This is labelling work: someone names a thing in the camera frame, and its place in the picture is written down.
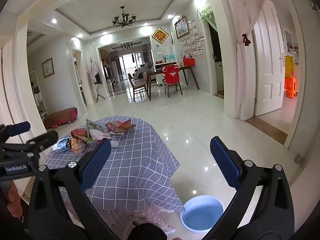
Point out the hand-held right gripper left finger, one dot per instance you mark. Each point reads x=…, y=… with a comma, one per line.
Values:
x=97, y=165

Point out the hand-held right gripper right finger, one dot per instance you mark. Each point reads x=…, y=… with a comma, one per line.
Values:
x=225, y=165

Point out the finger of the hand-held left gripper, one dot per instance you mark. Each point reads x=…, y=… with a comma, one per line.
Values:
x=45, y=138
x=17, y=128

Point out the red plastic wrapper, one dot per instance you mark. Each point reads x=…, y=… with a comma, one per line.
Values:
x=76, y=133

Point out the blue plastic basin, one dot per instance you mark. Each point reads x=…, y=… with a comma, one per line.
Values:
x=201, y=212

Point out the person's left hand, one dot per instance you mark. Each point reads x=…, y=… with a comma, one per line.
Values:
x=13, y=201

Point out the orange slippers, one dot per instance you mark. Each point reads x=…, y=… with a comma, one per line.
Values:
x=55, y=126

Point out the dark blue sachet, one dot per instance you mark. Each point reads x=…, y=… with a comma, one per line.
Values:
x=62, y=143

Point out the brown upholstered bench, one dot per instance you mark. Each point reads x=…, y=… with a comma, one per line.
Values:
x=61, y=117

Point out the small white paper scrap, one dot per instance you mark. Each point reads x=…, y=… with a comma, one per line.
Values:
x=115, y=143

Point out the white crumpled tissue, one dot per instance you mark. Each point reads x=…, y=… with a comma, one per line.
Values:
x=100, y=136

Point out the grey checked tablecloth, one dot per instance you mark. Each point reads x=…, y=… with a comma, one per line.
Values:
x=130, y=160

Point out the green snack packet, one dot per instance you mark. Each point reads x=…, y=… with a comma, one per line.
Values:
x=93, y=126

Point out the white clothes rack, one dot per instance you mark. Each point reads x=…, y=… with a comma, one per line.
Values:
x=37, y=92

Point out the red brown paper packet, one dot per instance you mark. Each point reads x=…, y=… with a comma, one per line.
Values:
x=120, y=126

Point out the framed landscape picture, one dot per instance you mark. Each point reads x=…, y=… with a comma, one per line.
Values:
x=47, y=67

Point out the wooden coat stand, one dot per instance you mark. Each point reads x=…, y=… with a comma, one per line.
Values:
x=99, y=92

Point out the black hanging bag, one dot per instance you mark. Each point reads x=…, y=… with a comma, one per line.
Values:
x=98, y=79

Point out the pink white jacket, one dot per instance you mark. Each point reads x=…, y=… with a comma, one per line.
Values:
x=92, y=70

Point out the wooden dining chair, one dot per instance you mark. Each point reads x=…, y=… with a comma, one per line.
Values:
x=137, y=86

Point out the white appliance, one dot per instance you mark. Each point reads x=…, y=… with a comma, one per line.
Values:
x=220, y=75

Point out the wooden chair with red bag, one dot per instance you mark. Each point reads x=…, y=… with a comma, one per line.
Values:
x=172, y=87

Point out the grey sofa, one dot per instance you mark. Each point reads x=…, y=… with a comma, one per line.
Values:
x=138, y=73

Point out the orange plastic stool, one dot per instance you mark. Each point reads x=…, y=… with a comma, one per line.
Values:
x=290, y=87

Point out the red cloth bag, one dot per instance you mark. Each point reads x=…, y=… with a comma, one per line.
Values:
x=171, y=73

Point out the pink lace curtain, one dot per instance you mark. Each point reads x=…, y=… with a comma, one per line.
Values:
x=240, y=60

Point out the dark wooden dining table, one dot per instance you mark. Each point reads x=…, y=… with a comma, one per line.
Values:
x=155, y=72

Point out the red shopping basket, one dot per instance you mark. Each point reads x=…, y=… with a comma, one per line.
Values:
x=189, y=60

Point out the white panel door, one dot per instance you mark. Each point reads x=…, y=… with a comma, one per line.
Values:
x=268, y=62

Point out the yellow box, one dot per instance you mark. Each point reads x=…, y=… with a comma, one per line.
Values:
x=288, y=66

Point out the teal ornament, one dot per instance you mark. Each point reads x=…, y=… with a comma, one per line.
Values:
x=171, y=57

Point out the small potted plant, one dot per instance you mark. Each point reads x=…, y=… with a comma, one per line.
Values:
x=165, y=58

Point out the small dark chandelier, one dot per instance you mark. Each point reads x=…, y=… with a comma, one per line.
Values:
x=126, y=45

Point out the dark red bow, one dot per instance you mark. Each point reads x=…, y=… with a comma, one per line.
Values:
x=246, y=39

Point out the black chandelier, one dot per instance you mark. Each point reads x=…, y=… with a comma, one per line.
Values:
x=123, y=20

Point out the diamond red gold picture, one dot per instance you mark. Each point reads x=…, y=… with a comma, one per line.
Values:
x=160, y=36

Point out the framed white bird picture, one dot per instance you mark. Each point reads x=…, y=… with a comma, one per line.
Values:
x=181, y=27

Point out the green curtain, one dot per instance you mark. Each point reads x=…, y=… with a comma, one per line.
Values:
x=206, y=13

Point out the wall of paper certificates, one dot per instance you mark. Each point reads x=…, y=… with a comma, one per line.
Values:
x=193, y=41

